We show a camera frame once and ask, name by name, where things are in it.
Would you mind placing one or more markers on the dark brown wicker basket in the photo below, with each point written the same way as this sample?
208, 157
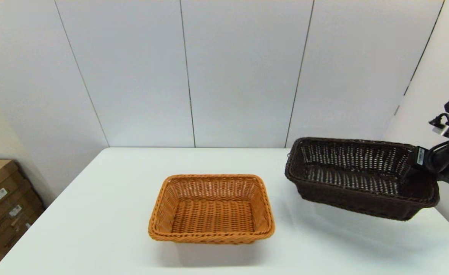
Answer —
354, 202

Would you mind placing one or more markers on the orange wicker basket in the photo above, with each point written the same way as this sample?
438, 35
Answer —
209, 238

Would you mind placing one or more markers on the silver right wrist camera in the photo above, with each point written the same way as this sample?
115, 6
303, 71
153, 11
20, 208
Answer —
443, 131

